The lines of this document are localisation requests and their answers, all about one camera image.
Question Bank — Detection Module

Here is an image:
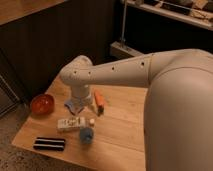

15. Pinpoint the blue sponge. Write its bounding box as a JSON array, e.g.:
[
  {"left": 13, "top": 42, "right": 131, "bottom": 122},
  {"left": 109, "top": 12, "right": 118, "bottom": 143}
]
[{"left": 64, "top": 100, "right": 79, "bottom": 115}]

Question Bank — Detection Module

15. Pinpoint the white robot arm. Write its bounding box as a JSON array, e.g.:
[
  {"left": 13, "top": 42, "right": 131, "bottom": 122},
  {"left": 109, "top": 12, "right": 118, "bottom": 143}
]
[{"left": 60, "top": 49, "right": 213, "bottom": 171}]

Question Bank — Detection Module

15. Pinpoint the blue cup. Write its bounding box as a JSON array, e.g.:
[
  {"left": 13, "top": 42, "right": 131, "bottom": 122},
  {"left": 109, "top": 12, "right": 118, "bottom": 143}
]
[{"left": 79, "top": 127, "right": 94, "bottom": 144}]

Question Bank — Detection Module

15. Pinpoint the orange carrot toy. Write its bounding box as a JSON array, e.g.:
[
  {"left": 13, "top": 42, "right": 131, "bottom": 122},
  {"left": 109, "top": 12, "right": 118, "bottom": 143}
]
[{"left": 94, "top": 90, "right": 105, "bottom": 115}]

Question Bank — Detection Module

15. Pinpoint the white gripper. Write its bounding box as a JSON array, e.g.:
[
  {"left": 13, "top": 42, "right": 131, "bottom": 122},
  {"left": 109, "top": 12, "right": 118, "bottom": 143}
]
[{"left": 71, "top": 85, "right": 93, "bottom": 113}]

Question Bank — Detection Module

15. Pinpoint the wooden table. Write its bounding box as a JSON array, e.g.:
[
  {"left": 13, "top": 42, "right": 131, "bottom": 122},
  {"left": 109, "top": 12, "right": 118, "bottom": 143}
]
[{"left": 13, "top": 78, "right": 146, "bottom": 171}]

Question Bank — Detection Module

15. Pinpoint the white bottle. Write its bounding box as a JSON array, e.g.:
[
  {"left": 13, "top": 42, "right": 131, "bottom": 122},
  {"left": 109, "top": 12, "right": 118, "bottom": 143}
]
[{"left": 57, "top": 117, "right": 95, "bottom": 131}]

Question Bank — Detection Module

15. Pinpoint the red bowl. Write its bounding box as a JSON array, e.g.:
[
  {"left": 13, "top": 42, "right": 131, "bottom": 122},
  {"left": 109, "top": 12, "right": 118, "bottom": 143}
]
[{"left": 30, "top": 94, "right": 54, "bottom": 115}]

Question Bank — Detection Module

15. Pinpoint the black white striped box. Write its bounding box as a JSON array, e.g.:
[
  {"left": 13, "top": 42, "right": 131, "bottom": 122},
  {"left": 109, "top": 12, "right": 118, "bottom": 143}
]
[{"left": 33, "top": 137, "right": 65, "bottom": 151}]

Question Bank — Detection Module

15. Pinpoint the metal shelf rack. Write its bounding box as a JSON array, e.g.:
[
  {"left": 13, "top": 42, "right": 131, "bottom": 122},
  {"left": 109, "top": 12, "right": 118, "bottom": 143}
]
[{"left": 110, "top": 0, "right": 213, "bottom": 59}]

